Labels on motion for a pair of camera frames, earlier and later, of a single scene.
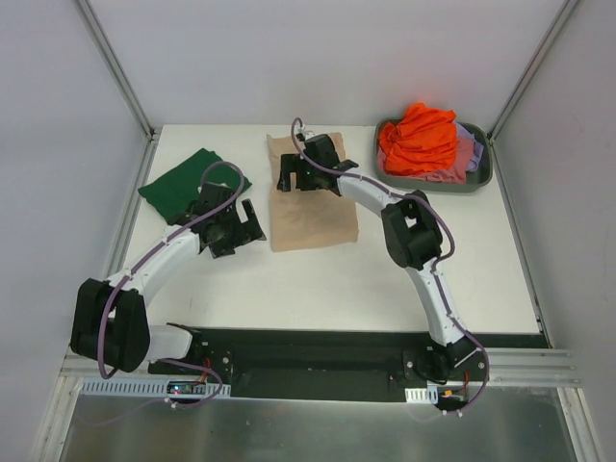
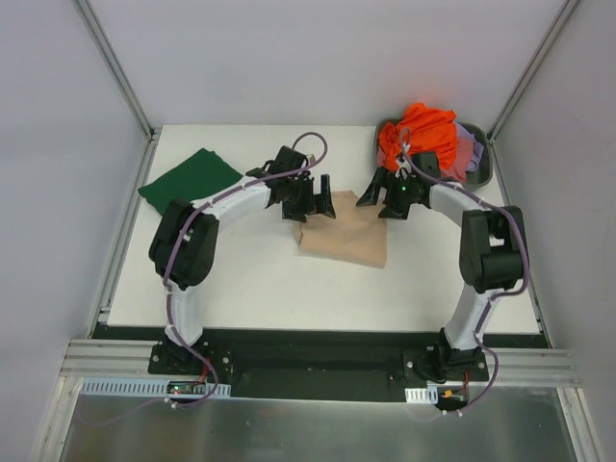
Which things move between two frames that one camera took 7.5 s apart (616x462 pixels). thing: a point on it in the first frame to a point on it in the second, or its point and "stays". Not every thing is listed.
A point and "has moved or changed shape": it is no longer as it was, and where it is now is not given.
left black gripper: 239,231 to 306,198
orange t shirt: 424,140 stays
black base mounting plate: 289,363 stays
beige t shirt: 303,218 has moved or changed shape
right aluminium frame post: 562,19 stays
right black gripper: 298,173 to 386,193
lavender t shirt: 478,147 stays
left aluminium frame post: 116,70 stays
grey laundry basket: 475,179 stays
